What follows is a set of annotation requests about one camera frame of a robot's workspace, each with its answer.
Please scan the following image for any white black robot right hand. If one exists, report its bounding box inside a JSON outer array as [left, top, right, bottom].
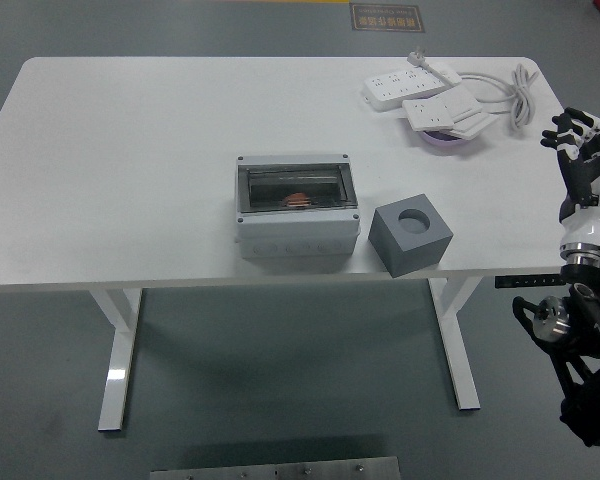
[[539, 106, 600, 251]]

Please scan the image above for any grey plastic junction box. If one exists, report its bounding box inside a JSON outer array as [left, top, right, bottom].
[[233, 153, 361, 260]]

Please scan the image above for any transparent hinged box lid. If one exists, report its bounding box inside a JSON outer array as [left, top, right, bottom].
[[237, 160, 357, 216]]

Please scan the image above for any black table control panel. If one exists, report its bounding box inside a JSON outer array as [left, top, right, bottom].
[[495, 273, 564, 289]]

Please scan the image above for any purple round bowl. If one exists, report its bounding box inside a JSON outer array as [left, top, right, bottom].
[[415, 127, 474, 148]]

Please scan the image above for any grey block with round hole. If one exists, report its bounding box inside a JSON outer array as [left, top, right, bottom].
[[368, 193, 454, 279]]

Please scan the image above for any white table leg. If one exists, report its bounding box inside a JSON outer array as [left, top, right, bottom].
[[427, 278, 481, 412], [88, 288, 144, 432]]

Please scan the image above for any white power strip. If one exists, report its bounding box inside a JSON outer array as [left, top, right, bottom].
[[362, 68, 462, 112]]

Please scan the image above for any brown floor sign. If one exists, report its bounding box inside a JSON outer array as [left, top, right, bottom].
[[349, 2, 426, 35]]

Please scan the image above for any grey metal plate with screws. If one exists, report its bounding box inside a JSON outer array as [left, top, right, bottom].
[[149, 455, 401, 480]]

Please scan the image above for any white power cable with plug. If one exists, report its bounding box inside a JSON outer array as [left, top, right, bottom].
[[406, 46, 540, 135]]

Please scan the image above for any white wall socket panel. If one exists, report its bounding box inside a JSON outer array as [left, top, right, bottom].
[[447, 110, 492, 141], [402, 89, 484, 132]]

